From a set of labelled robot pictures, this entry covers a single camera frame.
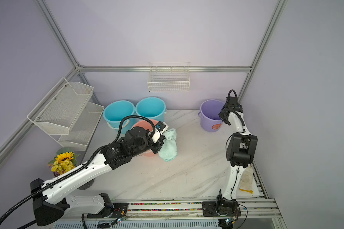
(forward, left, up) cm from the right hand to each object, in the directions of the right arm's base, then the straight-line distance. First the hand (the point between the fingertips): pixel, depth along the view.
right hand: (224, 119), depth 98 cm
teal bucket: (+11, +52, +1) cm, 54 cm away
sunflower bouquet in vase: (-35, +87, +13) cm, 94 cm away
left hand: (-25, +40, +17) cm, 51 cm away
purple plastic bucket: (-4, +11, +4) cm, 12 cm away
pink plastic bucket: (-8, +53, +5) cm, 53 cm away
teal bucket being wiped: (+9, +79, +1) cm, 80 cm away
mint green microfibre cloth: (-32, +38, +12) cm, 51 cm away
